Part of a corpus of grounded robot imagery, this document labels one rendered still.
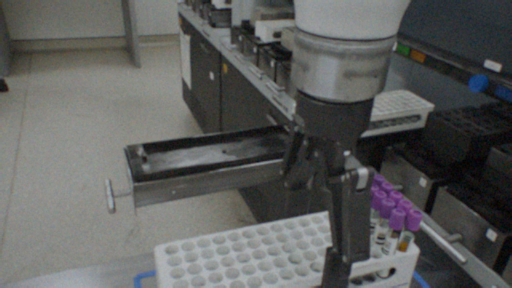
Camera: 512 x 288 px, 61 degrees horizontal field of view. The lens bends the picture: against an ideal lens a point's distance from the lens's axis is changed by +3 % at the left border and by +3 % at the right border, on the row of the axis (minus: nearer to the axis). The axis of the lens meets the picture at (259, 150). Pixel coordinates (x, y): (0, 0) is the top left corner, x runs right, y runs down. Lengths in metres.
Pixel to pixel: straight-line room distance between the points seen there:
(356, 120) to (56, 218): 1.81
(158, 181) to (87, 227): 1.25
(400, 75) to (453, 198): 0.38
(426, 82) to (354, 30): 0.80
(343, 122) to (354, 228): 0.10
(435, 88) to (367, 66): 0.81
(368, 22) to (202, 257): 0.31
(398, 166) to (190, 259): 0.52
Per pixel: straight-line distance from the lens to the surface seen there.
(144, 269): 0.58
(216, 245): 0.51
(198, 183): 0.79
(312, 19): 0.37
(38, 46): 4.38
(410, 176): 0.88
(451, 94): 1.23
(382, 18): 0.37
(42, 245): 1.98
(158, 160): 0.83
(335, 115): 0.39
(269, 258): 0.50
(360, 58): 0.37
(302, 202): 0.55
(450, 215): 0.83
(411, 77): 1.12
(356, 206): 0.41
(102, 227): 1.98
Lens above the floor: 1.23
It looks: 30 degrees down
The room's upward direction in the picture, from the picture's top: 3 degrees clockwise
